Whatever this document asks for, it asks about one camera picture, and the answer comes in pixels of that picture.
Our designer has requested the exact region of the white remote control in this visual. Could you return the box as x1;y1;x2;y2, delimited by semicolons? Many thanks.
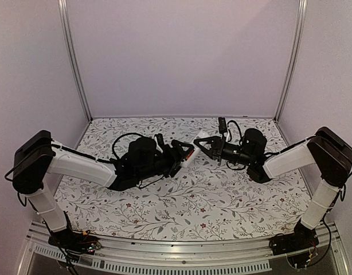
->
181;130;210;168

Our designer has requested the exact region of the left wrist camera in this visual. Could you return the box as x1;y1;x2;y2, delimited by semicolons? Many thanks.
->
154;133;165;153

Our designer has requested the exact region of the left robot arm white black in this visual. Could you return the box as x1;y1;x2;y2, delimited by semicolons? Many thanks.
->
4;130;194;249

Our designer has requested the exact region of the red orange battery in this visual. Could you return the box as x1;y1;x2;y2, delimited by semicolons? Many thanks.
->
186;151;193;160

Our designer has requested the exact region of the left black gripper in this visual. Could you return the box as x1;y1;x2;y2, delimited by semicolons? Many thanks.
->
136;139;194;182

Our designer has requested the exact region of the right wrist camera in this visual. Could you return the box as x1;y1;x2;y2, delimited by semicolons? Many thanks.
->
218;117;230;141

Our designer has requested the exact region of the aluminium frame post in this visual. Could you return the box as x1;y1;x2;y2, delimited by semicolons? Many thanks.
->
274;0;307;123
58;0;93;122

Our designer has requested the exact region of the floral patterned table mat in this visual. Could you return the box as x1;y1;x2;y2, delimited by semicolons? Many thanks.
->
55;118;310;241

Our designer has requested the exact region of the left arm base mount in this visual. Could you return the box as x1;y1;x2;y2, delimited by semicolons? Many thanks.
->
48;228;101;254

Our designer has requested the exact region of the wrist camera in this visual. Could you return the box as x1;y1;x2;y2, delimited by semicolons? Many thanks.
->
218;117;230;141
154;133;165;153

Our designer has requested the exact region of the front aluminium rail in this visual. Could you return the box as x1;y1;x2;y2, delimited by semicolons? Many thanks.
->
17;222;350;275

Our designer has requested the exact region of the right aluminium frame post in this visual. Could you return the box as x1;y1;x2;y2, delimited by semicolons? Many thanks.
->
274;0;307;123

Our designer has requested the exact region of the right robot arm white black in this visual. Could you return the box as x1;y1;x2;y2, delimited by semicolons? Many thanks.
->
193;117;352;250

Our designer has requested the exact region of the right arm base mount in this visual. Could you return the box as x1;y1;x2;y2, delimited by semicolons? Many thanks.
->
269;229;319;269

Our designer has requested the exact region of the left aluminium frame post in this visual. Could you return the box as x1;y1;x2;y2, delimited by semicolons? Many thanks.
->
58;0;93;122

